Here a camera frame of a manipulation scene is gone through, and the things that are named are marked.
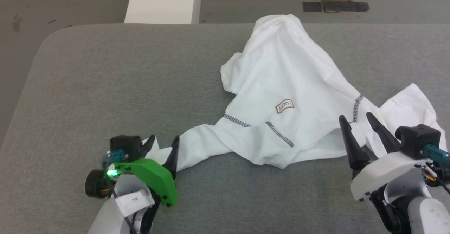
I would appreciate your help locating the white garment with grey stitching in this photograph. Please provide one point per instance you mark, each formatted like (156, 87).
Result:
(288, 76)

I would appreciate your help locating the small black floor mat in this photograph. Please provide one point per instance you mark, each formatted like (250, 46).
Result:
(313, 6)

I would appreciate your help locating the white box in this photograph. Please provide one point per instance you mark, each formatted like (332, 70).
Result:
(161, 2)

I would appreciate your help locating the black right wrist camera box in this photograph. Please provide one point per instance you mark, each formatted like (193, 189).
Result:
(418, 139)

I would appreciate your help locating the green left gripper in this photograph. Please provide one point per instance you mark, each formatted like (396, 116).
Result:
(151, 177)

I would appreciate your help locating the dark floor plate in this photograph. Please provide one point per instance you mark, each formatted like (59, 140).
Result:
(346, 6)

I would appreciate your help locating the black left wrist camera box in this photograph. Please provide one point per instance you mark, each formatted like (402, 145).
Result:
(124, 145)

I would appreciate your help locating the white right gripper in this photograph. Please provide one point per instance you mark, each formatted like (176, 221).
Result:
(386, 174)

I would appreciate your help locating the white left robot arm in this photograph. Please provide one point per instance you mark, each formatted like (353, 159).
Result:
(123, 209)

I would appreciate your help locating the grey fabric sofa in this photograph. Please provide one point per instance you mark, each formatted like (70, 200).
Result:
(105, 86)

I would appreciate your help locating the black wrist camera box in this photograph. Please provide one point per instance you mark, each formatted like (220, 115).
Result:
(124, 145)
(418, 139)

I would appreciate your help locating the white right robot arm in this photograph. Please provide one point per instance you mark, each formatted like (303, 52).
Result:
(422, 213)

